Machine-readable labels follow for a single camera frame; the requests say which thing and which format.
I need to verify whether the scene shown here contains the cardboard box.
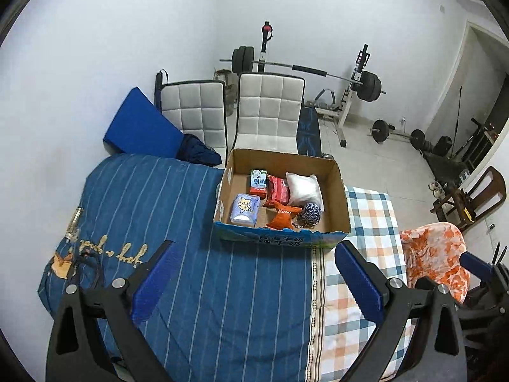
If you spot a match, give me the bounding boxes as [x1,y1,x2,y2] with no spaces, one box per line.
[213,148,351,249]

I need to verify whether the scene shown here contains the blue black bench pad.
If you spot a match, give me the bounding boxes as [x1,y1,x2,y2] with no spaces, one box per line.
[297,105,322,156]

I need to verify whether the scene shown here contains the plaid bed sheet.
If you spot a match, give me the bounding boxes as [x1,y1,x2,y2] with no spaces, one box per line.
[304,186,416,382]

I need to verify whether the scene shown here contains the white pillow bag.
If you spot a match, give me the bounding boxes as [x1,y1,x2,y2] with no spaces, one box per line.
[285,172,324,211]

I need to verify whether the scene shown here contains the orange snack packet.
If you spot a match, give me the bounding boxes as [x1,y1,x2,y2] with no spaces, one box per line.
[266,201,303,231]

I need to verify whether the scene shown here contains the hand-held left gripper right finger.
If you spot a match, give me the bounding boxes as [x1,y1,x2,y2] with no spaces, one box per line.
[335,241,466,382]

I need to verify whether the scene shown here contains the thin black pole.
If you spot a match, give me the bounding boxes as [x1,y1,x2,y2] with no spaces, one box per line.
[453,85,464,156]

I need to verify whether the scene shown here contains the short barbell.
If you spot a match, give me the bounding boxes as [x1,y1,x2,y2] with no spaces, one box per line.
[370,118,427,146]

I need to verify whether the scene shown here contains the black folded stand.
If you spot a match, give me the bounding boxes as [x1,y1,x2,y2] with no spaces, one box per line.
[154,69,168,104]

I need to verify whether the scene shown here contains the blue foam cushion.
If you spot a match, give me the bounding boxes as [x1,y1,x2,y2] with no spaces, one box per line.
[102,88,184,158]

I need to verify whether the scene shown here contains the dark blue garment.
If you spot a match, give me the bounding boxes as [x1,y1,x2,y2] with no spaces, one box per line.
[177,133,223,166]

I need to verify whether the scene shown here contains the black speaker box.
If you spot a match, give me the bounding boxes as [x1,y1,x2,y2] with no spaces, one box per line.
[433,135,454,156]

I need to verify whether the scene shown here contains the white padded chair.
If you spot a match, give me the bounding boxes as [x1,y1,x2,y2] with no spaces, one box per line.
[230,72,306,156]
[157,80,228,156]

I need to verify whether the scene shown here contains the white barbell rack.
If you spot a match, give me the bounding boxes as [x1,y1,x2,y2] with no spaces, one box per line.
[254,21,370,148]

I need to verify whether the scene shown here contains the clear small bottle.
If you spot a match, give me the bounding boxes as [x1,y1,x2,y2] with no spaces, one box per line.
[66,206,84,241]

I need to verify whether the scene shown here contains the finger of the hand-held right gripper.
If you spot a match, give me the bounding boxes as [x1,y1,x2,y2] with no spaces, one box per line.
[460,251,509,287]

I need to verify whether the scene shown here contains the grey exercise handles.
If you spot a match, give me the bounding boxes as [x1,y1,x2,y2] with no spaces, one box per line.
[316,88,338,110]

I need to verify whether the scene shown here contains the orange floral blanket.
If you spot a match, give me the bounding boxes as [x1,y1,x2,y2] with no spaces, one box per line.
[400,223,471,305]

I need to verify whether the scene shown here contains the long barbell with plates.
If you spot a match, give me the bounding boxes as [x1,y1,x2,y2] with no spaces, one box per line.
[220,46,387,102]

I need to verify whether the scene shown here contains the red soft packet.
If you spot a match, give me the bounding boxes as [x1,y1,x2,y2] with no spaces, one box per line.
[264,175,291,208]

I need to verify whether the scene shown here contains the light blue tissue pack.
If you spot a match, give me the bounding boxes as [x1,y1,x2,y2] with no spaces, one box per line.
[230,193,261,227]

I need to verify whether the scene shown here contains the blue white yarn ball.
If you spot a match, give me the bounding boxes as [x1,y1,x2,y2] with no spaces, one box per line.
[292,203,322,231]

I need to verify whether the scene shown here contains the brown wooden chair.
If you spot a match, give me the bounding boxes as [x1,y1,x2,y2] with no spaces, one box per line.
[430,166,507,233]

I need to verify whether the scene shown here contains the blue striped blanket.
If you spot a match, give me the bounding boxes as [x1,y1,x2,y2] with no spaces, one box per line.
[38,153,319,382]

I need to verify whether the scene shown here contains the black strap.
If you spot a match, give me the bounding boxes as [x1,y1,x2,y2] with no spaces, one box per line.
[66,252,106,291]

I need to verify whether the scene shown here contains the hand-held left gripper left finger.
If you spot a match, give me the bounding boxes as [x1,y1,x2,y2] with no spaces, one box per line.
[45,240,179,382]

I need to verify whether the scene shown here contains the dark floor mat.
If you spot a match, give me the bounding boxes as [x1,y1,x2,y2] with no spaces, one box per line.
[423,151,470,181]

